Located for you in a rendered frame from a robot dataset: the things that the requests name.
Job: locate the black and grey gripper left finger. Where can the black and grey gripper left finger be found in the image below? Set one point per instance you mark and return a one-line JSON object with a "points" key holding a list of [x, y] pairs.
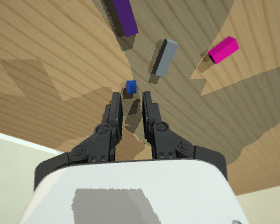
{"points": [[99, 147]]}

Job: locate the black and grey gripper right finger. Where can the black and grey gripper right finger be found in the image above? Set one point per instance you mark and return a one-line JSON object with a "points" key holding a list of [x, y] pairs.
{"points": [[168, 144]]}

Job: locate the grey rectangular rod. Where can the grey rectangular rod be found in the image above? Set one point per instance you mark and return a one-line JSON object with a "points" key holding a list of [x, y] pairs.
{"points": [[165, 57]]}

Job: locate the small blue block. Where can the small blue block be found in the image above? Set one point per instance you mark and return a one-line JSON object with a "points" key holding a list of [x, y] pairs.
{"points": [[131, 87]]}

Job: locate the purple rod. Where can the purple rod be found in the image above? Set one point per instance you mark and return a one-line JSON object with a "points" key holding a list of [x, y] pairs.
{"points": [[126, 17]]}

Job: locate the magenta rectangular block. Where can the magenta rectangular block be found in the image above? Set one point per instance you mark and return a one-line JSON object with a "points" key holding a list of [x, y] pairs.
{"points": [[223, 50]]}

